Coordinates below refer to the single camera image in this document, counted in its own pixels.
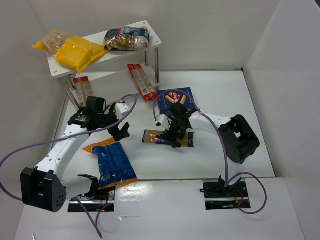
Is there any red spaghetti pack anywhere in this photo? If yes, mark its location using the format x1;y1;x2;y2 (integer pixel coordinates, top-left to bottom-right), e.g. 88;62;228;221
127;63;157;103
73;76;93;108

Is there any dark La Sicilia spaghetti pack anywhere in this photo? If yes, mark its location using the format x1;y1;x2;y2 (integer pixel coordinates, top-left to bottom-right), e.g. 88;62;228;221
142;129;194;148

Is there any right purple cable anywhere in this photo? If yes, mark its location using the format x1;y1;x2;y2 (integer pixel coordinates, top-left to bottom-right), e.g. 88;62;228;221
152;89;268;215

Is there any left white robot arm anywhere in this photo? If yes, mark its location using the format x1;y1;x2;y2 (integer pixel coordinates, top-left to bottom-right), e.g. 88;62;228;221
20;96;131;213

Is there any white two-tier shelf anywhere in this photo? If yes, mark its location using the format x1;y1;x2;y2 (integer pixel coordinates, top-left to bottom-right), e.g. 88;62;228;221
46;20;162;110

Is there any red spaghetti pack right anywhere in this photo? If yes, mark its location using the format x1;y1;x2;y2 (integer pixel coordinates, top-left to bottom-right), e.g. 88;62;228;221
127;63;157;103

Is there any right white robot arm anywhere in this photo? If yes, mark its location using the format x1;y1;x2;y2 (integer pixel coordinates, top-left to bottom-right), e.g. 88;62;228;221
155;102;260;196

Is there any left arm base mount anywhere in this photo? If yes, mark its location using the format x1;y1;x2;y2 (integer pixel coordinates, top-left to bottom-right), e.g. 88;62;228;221
76;186;116;213

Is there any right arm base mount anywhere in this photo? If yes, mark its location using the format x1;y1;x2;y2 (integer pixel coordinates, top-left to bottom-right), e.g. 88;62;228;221
199;180;251;210

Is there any blue Barilla rigatoni box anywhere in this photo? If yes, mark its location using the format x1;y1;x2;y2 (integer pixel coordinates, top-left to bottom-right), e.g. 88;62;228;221
158;87;195;116

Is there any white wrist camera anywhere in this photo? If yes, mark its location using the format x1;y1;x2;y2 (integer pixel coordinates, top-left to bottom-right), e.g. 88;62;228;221
114;102;131;120
155;114;172;130

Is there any red spaghetti pack left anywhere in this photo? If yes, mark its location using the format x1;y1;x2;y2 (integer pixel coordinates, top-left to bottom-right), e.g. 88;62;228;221
73;76;93;108

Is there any dark fusilli pasta bag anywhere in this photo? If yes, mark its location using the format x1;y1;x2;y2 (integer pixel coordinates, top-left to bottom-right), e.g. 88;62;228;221
103;26;151;52

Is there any blue orange pasta bag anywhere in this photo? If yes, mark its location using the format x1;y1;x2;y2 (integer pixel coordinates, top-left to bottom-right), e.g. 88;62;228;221
83;137;139;190

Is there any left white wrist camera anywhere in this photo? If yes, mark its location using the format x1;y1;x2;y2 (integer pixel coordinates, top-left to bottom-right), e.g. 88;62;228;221
114;102;131;120

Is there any yellow pasta bag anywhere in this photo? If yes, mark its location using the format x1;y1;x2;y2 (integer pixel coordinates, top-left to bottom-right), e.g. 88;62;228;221
54;36;108;74

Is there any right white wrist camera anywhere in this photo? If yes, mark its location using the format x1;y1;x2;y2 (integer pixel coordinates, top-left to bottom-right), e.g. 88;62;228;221
155;114;172;130

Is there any clear yellow macaroni bag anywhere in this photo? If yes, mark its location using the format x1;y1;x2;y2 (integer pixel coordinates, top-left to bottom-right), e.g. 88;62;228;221
32;29;76;55

